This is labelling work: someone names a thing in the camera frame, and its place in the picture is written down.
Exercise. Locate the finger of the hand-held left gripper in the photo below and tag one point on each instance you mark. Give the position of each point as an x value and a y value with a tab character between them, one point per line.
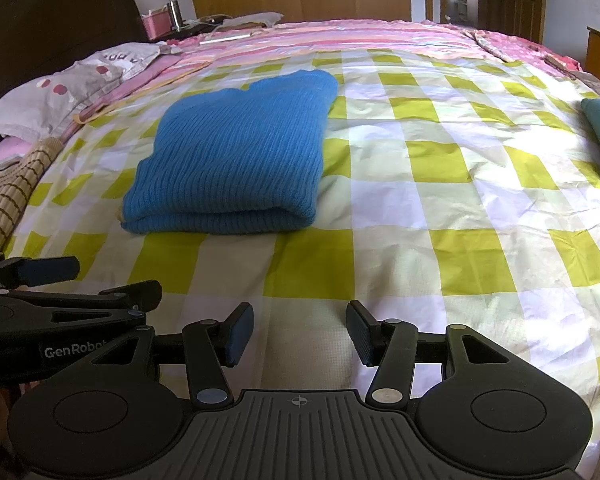
45	270
130	297

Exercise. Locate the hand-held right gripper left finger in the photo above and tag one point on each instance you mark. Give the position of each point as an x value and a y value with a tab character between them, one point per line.
240	335

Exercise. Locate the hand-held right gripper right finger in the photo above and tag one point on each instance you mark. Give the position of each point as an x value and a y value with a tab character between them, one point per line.
360	335

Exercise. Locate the blue knit sweater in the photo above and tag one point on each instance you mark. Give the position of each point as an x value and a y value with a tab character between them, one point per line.
230	160

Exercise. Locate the beige striped cloth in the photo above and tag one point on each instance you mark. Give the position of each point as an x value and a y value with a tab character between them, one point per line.
10	195

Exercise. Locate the pink pillow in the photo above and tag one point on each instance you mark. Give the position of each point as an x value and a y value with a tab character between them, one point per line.
10	152

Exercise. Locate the green checked bedsheet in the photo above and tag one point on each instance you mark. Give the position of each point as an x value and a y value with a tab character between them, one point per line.
430	210

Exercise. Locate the white printed pillow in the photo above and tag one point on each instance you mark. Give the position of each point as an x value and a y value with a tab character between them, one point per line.
55	90

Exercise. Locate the dark wooden headboard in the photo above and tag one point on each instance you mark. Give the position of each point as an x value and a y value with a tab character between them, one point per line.
45	15

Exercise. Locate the pink box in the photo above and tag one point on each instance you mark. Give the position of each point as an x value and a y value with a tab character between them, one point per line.
157	27

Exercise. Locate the white stick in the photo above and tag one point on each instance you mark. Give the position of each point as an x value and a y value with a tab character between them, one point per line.
225	38

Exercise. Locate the metal thermos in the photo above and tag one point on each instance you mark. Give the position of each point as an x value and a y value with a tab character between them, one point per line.
175	15

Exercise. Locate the pink striped quilt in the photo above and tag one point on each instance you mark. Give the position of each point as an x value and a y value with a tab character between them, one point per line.
330	35

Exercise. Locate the grey cloth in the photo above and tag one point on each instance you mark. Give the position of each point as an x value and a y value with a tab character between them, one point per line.
260	19

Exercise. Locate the pink floral blanket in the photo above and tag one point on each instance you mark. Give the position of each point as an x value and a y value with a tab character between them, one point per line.
520	47

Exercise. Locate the brown wooden door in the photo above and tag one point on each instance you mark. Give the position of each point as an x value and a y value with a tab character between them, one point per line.
517	0

